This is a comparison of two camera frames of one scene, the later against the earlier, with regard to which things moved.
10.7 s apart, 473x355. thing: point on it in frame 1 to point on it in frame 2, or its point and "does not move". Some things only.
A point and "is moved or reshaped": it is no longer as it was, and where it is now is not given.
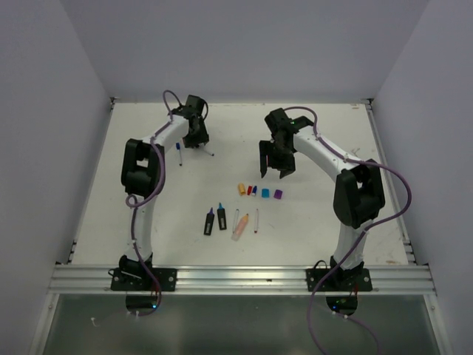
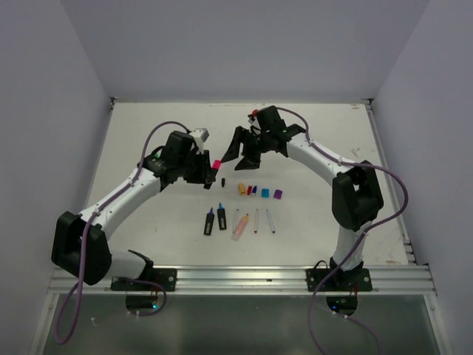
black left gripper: x=202 y=137 to x=204 y=174
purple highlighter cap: x=278 y=194 does not move
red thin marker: x=256 y=221 does not move
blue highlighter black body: x=222 y=217 does not move
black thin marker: x=206 y=149 is moved or reshaped
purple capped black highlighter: x=209 y=222 does not move
